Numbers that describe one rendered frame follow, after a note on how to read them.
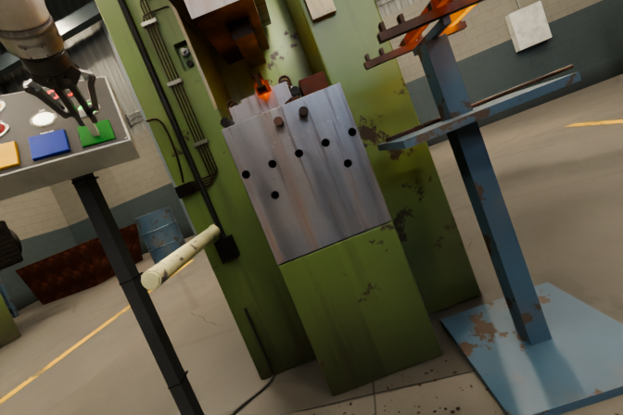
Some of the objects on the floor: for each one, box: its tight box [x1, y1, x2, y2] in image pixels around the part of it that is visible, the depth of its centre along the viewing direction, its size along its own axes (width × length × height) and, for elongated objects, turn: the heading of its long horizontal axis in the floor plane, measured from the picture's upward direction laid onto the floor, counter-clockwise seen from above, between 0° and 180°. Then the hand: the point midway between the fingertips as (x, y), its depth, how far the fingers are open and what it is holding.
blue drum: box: [134, 206, 186, 265], centre depth 498 cm, size 59×59×88 cm
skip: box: [15, 223, 143, 305], centre depth 612 cm, size 120×189×85 cm, turn 159°
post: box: [70, 172, 204, 415], centre depth 86 cm, size 4×4×108 cm
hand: (89, 122), depth 71 cm, fingers closed
